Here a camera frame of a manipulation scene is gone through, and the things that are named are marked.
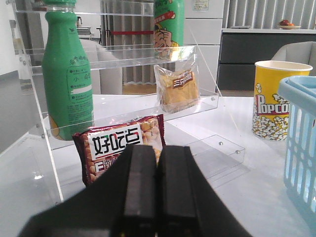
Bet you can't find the green cartoon snack can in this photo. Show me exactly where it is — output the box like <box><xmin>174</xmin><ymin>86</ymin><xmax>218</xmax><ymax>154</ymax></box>
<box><xmin>154</xmin><ymin>0</ymin><xmax>185</xmax><ymax>59</ymax></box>

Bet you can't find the packaged bread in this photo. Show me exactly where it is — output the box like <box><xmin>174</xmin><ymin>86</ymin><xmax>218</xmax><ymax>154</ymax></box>
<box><xmin>154</xmin><ymin>65</ymin><xmax>199</xmax><ymax>113</ymax></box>

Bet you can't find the green drink bottle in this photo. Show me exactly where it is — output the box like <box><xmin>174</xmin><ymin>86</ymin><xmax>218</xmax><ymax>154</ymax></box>
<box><xmin>41</xmin><ymin>0</ymin><xmax>93</xmax><ymax>140</ymax></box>

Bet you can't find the maroon snack bag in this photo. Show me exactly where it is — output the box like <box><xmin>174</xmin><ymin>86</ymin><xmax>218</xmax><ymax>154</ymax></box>
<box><xmin>73</xmin><ymin>114</ymin><xmax>165</xmax><ymax>186</ymax></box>

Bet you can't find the plate of fruit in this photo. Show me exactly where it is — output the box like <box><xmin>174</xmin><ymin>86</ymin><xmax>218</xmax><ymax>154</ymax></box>
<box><xmin>277</xmin><ymin>19</ymin><xmax>301</xmax><ymax>30</ymax></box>

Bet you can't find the clear acrylic display shelf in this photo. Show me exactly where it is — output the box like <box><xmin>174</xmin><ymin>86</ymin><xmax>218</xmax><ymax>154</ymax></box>
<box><xmin>0</xmin><ymin>0</ymin><xmax>246</xmax><ymax>203</ymax></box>

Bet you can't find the light blue plastic basket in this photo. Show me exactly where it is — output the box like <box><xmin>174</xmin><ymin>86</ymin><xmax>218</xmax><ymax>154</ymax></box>
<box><xmin>278</xmin><ymin>76</ymin><xmax>316</xmax><ymax>233</ymax></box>

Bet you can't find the white cabinet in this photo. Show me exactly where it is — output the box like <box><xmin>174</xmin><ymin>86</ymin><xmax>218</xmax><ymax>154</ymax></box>
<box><xmin>184</xmin><ymin>0</ymin><xmax>224</xmax><ymax>92</ymax></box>

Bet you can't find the grey armchair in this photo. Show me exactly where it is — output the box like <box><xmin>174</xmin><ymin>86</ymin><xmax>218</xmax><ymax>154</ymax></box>
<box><xmin>272</xmin><ymin>41</ymin><xmax>316</xmax><ymax>76</ymax></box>

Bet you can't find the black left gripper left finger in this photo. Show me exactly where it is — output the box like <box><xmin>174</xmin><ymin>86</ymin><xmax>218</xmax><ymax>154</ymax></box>
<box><xmin>18</xmin><ymin>145</ymin><xmax>156</xmax><ymax>237</ymax></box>

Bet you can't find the dark counter cabinet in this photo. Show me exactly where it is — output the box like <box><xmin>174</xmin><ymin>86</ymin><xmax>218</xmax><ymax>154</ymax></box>
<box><xmin>217</xmin><ymin>29</ymin><xmax>316</xmax><ymax>91</ymax></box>

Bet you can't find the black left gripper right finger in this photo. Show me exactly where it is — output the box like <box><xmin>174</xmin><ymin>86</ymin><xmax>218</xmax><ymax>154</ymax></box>
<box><xmin>157</xmin><ymin>146</ymin><xmax>250</xmax><ymax>237</ymax></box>

